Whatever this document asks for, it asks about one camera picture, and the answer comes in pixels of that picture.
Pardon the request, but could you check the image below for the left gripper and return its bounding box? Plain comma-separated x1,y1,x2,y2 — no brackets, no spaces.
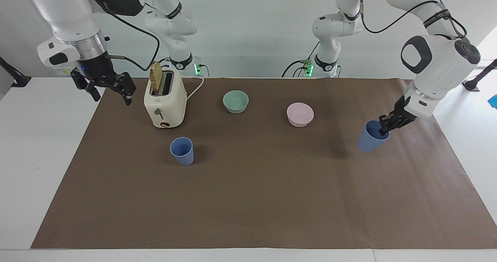
379,95,418,135

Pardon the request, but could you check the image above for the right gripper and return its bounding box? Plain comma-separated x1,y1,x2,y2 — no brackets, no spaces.
71,52,137,106

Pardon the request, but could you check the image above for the blue cup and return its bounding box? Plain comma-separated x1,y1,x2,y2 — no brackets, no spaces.
357,120,391,153
170,137,194,166

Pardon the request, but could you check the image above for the toast slice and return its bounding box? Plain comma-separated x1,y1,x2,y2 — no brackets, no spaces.
149,61,163,94

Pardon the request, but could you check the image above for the cream toaster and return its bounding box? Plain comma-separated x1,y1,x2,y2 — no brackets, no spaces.
144,69,188,129

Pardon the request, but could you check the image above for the black stand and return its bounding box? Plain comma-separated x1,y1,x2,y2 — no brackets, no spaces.
462,59,497,92
0,56,32,88

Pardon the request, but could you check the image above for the pink bowl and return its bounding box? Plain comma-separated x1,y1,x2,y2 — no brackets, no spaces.
287,102,315,128

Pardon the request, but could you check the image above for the green bowl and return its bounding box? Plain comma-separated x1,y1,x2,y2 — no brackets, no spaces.
222,90,250,114

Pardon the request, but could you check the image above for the black cable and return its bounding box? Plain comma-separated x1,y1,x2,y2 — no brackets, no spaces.
359,0,468,40
85,0,161,72
282,41,321,78

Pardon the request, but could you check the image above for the white power cord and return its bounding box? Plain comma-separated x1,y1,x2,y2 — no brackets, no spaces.
179,75,205,101

